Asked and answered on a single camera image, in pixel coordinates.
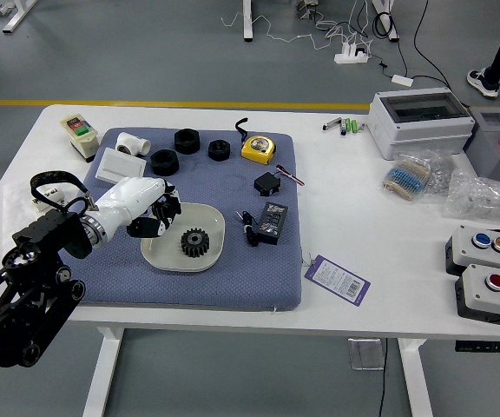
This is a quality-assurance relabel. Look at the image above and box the small black nut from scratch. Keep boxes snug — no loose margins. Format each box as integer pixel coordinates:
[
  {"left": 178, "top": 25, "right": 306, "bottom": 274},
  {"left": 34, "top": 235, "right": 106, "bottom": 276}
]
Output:
[{"left": 207, "top": 139, "right": 233, "bottom": 162}]

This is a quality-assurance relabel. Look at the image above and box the black module with red wires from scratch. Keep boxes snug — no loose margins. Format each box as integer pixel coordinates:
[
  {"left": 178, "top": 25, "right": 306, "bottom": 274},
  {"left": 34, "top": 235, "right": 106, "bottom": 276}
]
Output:
[{"left": 253, "top": 163, "right": 306, "bottom": 197}]

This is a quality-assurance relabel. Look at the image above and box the white pipe tee fitting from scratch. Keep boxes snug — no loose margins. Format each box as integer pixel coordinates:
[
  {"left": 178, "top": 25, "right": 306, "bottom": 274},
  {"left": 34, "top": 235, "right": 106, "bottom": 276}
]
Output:
[{"left": 115, "top": 131, "right": 152, "bottom": 157}]

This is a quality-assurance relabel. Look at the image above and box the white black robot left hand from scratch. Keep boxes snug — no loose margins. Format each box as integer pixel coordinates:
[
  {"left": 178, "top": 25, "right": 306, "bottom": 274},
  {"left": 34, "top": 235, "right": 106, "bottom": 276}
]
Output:
[{"left": 88, "top": 175, "right": 183, "bottom": 242}]

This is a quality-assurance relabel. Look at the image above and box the purple barcode tag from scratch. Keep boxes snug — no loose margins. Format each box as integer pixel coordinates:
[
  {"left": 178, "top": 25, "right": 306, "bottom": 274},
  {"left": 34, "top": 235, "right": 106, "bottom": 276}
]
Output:
[{"left": 304, "top": 254, "right": 372, "bottom": 308}]

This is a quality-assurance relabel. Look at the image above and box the white background desk leg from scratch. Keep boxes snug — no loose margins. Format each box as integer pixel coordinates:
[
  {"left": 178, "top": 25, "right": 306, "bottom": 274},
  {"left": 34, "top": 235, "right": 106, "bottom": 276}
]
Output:
[
  {"left": 371, "top": 0, "right": 401, "bottom": 43},
  {"left": 2, "top": 0, "right": 38, "bottom": 34},
  {"left": 241, "top": 0, "right": 253, "bottom": 43}
]

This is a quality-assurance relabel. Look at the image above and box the yellow tape measure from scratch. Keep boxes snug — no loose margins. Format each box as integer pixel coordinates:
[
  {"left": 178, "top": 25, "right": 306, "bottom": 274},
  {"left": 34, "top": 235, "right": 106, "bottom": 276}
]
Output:
[{"left": 234, "top": 117, "right": 277, "bottom": 165}]

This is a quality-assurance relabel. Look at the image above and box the grey foam block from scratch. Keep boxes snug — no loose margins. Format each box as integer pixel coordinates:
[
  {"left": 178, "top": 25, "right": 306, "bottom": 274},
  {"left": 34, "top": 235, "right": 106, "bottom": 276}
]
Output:
[{"left": 462, "top": 107, "right": 500, "bottom": 186}]

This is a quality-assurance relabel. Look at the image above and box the silver floor plate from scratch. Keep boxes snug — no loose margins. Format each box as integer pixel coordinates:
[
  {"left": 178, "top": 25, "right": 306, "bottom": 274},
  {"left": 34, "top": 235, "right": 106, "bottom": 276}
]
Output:
[{"left": 347, "top": 338, "right": 385, "bottom": 371}]

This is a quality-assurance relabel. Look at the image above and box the large black gear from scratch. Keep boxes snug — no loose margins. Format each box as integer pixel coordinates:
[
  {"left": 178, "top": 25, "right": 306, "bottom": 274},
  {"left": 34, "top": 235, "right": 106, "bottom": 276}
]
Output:
[{"left": 180, "top": 228, "right": 211, "bottom": 260}]

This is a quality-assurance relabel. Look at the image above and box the clear bubble wrap bag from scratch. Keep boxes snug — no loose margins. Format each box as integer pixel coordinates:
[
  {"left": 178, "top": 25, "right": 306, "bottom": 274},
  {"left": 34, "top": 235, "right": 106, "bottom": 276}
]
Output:
[{"left": 441, "top": 168, "right": 500, "bottom": 226}]

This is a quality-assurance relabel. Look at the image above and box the white power strip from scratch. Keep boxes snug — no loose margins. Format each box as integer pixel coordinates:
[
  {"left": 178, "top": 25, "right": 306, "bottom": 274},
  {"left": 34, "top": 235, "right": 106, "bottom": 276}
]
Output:
[{"left": 334, "top": 41, "right": 371, "bottom": 65}]

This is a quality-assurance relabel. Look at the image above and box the bag of metal screws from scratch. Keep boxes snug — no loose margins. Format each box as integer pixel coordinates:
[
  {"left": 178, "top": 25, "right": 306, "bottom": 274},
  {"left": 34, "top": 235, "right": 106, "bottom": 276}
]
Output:
[{"left": 423, "top": 149, "right": 456, "bottom": 195}]

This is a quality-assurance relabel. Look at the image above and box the large black nut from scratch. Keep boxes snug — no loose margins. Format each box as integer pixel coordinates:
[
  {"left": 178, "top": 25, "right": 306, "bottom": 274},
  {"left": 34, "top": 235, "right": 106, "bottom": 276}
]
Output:
[
  {"left": 173, "top": 128, "right": 201, "bottom": 156},
  {"left": 150, "top": 149, "right": 179, "bottom": 177}
]

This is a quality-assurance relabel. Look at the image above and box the red-green button control box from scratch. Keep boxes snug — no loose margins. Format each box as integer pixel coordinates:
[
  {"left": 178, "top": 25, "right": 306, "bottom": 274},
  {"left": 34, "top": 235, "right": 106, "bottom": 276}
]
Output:
[{"left": 454, "top": 263, "right": 500, "bottom": 329}]

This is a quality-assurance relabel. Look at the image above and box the white floor cable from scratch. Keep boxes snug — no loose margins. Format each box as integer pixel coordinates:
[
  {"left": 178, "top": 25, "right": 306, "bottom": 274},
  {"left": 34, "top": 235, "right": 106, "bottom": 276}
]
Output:
[{"left": 220, "top": 0, "right": 375, "bottom": 51}]

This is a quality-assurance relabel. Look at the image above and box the white table leg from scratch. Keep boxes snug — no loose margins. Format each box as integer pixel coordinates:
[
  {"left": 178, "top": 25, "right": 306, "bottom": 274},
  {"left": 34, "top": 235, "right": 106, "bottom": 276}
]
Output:
[
  {"left": 397, "top": 338, "right": 434, "bottom": 417},
  {"left": 80, "top": 326, "right": 125, "bottom": 417}
]

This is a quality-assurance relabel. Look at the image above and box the blue-grey quilted cushion mat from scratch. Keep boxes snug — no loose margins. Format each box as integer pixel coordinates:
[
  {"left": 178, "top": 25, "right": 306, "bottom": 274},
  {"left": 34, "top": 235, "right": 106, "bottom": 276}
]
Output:
[{"left": 43, "top": 126, "right": 303, "bottom": 312}]

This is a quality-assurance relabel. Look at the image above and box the black meter cable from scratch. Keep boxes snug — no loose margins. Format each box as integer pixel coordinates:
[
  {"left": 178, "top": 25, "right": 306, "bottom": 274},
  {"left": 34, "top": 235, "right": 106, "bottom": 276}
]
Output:
[{"left": 235, "top": 209, "right": 260, "bottom": 248}]

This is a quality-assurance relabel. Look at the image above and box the cream square plate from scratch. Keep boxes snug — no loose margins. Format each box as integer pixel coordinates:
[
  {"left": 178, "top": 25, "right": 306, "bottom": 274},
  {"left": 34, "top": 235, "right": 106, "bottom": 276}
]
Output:
[{"left": 140, "top": 202, "right": 226, "bottom": 274}]

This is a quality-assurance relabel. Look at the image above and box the blue-yellow-red button control box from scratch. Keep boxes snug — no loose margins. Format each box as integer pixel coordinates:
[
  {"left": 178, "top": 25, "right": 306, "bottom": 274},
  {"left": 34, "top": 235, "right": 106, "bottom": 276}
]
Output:
[{"left": 444, "top": 224, "right": 500, "bottom": 277}]

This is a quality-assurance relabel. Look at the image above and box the black table control panel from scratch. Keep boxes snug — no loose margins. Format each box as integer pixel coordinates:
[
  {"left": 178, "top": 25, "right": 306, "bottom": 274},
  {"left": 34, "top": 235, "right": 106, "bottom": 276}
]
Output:
[{"left": 454, "top": 341, "right": 500, "bottom": 354}]

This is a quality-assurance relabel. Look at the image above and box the bag of blue resistors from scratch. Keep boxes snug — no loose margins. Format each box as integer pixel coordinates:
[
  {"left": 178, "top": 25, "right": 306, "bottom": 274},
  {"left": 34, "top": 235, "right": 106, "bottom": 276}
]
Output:
[{"left": 378, "top": 151, "right": 440, "bottom": 202}]

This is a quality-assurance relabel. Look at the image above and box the beige red-green push-button switch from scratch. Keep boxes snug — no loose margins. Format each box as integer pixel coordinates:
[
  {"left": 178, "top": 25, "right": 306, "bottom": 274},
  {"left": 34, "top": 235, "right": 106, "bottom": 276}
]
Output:
[{"left": 60, "top": 114, "right": 100, "bottom": 163}]

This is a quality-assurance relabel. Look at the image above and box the black cable under table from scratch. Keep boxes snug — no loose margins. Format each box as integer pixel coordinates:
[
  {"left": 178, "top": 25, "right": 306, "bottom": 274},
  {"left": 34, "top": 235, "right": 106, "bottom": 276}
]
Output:
[{"left": 378, "top": 338, "right": 389, "bottom": 417}]

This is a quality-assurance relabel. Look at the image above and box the white wall switch plate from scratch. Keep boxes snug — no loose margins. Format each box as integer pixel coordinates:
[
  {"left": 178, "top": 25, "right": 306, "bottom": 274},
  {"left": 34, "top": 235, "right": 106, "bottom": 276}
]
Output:
[{"left": 95, "top": 147, "right": 148, "bottom": 189}]

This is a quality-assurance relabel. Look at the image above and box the grey electrical enclosure box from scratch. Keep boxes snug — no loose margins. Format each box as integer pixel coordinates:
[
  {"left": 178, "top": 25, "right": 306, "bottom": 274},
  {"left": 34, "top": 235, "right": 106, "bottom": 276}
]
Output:
[{"left": 366, "top": 88, "right": 477, "bottom": 161}]

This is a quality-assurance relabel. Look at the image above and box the black floor cable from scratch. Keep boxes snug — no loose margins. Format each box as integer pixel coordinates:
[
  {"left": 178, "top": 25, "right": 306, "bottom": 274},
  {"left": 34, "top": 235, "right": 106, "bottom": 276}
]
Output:
[{"left": 373, "top": 0, "right": 470, "bottom": 109}]

